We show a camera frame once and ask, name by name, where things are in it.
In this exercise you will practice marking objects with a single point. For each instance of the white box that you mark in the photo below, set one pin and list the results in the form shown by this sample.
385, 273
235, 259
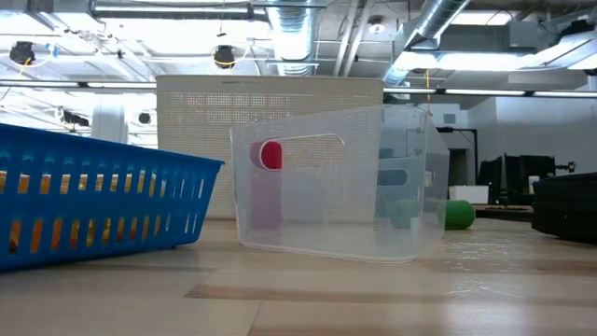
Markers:
468, 194

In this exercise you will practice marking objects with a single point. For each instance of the silver slanted ventilation duct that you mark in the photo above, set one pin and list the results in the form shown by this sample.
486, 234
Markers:
431, 23

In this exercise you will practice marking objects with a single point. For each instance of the clear plastic bin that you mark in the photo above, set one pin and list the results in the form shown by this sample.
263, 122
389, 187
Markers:
336, 224

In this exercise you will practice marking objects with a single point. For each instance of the red bandage roll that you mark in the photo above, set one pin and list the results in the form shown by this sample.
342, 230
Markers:
271, 156

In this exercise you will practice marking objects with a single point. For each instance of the blue slotted plastic basket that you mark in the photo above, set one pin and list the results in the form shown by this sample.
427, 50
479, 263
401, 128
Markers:
93, 154

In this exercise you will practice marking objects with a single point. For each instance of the black first aid kit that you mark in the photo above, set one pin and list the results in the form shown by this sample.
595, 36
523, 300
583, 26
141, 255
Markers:
566, 205

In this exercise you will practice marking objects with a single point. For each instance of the black computer monitors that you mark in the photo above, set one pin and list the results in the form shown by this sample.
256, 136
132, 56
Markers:
517, 179

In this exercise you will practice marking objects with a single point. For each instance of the black ceiling fixture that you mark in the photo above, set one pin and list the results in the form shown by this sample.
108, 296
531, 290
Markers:
21, 52
224, 56

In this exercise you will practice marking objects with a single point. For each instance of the silver ribbed ventilation duct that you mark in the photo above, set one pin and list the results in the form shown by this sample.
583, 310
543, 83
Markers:
294, 37

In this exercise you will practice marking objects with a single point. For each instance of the green bandage roll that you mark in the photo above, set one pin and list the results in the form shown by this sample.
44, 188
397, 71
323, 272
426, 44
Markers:
459, 214

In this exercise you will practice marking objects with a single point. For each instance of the white plastic bin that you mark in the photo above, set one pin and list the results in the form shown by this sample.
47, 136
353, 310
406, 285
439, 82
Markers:
205, 140

